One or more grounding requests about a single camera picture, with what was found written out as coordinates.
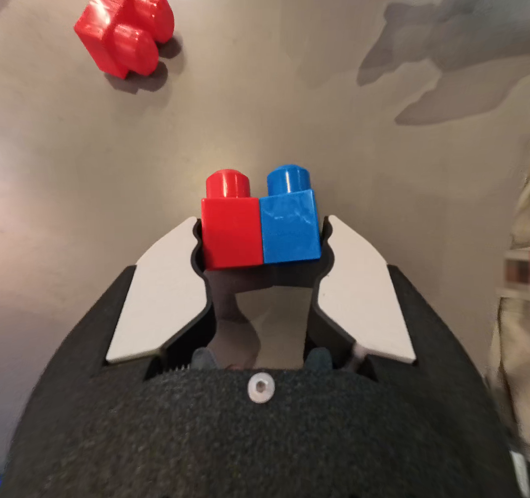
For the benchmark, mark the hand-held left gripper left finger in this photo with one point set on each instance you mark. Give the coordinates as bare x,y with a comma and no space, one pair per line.
165,299

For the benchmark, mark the red single-stud toy block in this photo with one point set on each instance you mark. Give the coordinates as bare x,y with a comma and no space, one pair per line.
232,233

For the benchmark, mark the person's beige trousers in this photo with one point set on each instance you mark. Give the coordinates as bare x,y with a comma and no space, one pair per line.
517,340

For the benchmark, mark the blue single-stud toy block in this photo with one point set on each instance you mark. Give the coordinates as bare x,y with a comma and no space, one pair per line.
290,229

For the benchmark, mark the red two-stud toy block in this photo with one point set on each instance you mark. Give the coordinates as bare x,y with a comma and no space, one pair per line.
103,22

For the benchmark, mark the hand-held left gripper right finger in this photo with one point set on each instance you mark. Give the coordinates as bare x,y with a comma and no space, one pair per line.
360,303

